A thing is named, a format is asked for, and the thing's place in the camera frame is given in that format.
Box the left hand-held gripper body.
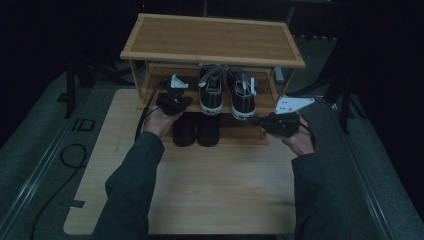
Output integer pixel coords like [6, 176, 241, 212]
[155, 74, 190, 117]

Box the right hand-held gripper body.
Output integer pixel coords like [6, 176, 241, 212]
[259, 96, 316, 139]

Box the black white laced sneaker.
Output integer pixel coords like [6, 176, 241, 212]
[225, 65, 258, 121]
[198, 63, 225, 116]

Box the black slip-on shoe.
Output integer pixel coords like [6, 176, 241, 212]
[171, 112, 197, 148]
[196, 112, 222, 148]

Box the wooden shoe rack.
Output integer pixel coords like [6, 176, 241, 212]
[119, 12, 307, 146]

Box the person's left hand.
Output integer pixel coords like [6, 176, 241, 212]
[142, 100, 183, 139]

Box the person's right hand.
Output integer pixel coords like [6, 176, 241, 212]
[270, 114, 316, 157]

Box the black metal stand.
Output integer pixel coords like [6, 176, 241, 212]
[286, 63, 369, 135]
[56, 56, 98, 120]

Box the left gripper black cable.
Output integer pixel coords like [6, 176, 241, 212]
[133, 78, 168, 141]

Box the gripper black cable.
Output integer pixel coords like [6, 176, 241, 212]
[297, 114, 317, 150]
[133, 78, 168, 141]

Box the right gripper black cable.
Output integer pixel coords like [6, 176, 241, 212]
[297, 114, 317, 150]

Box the black floor cable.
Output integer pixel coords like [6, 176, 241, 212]
[29, 143, 88, 240]

